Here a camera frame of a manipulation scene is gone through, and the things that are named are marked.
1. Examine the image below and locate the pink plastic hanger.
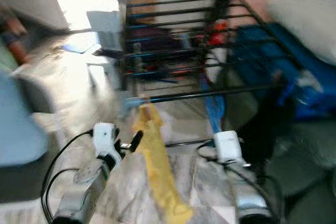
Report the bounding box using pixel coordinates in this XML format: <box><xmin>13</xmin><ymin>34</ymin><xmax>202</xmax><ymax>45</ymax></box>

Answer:
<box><xmin>139</xmin><ymin>97</ymin><xmax>153</xmax><ymax>122</ymax></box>

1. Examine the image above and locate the yellow shirt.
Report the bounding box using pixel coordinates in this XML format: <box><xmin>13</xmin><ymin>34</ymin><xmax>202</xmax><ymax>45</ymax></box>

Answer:
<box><xmin>131</xmin><ymin>103</ymin><xmax>195</xmax><ymax>224</ymax></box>

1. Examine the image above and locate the blue terry towel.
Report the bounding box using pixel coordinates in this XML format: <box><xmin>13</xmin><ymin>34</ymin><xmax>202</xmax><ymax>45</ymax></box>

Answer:
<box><xmin>205</xmin><ymin>90</ymin><xmax>226</xmax><ymax>135</ymax></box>

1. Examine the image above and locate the black metal drying rack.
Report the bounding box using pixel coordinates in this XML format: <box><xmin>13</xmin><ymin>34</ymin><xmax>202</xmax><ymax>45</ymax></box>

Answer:
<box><xmin>114</xmin><ymin>0</ymin><xmax>336</xmax><ymax>148</ymax></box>

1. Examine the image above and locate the dark purple bag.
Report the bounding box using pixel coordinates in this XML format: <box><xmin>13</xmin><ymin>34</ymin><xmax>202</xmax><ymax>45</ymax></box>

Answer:
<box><xmin>134</xmin><ymin>25</ymin><xmax>171</xmax><ymax>51</ymax></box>

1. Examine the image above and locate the light blue floor mat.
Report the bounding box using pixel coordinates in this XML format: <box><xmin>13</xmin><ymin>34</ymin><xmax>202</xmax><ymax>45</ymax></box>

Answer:
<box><xmin>60</xmin><ymin>43</ymin><xmax>87</xmax><ymax>54</ymax></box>

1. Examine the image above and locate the white plastic child chair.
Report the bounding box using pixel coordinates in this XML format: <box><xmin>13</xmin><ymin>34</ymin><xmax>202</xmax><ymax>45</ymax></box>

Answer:
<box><xmin>87</xmin><ymin>10</ymin><xmax>124</xmax><ymax>91</ymax></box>

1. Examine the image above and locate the red cloth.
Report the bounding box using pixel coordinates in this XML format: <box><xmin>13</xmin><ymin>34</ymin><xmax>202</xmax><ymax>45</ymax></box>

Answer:
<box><xmin>207</xmin><ymin>22</ymin><xmax>227</xmax><ymax>46</ymax></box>

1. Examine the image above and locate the black garment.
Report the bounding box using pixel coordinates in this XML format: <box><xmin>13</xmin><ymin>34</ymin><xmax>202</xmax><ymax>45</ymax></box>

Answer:
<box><xmin>247</xmin><ymin>95</ymin><xmax>295</xmax><ymax>167</ymax></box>

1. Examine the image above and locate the green mesh panel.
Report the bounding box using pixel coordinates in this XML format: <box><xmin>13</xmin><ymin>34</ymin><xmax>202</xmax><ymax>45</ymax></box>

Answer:
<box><xmin>0</xmin><ymin>40</ymin><xmax>15</xmax><ymax>75</ymax></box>

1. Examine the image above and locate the blue hard suitcase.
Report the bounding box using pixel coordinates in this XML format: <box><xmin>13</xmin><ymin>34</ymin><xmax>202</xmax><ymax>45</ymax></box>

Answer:
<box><xmin>234</xmin><ymin>25</ymin><xmax>336</xmax><ymax>120</ymax></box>

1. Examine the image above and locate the beige cloth bundle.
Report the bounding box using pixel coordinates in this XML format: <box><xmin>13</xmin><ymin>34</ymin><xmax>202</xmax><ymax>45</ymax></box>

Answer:
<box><xmin>267</xmin><ymin>0</ymin><xmax>336</xmax><ymax>66</ymax></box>

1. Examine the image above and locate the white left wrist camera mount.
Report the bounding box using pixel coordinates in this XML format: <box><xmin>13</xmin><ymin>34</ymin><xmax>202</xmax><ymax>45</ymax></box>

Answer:
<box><xmin>93</xmin><ymin>122</ymin><xmax>120</xmax><ymax>156</ymax></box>

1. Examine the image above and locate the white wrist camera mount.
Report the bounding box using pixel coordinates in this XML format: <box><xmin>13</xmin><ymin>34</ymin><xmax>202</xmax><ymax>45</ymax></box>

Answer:
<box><xmin>214</xmin><ymin>131</ymin><xmax>242</xmax><ymax>163</ymax></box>
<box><xmin>93</xmin><ymin>122</ymin><xmax>120</xmax><ymax>156</ymax></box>

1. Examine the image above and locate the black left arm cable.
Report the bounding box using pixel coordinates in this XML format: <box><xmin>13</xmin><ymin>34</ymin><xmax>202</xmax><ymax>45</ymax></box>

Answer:
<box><xmin>42</xmin><ymin>130</ymin><xmax>96</xmax><ymax>222</ymax></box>

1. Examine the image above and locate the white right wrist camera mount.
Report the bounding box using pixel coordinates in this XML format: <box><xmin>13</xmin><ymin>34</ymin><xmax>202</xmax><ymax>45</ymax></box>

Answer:
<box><xmin>214</xmin><ymin>131</ymin><xmax>242</xmax><ymax>163</ymax></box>

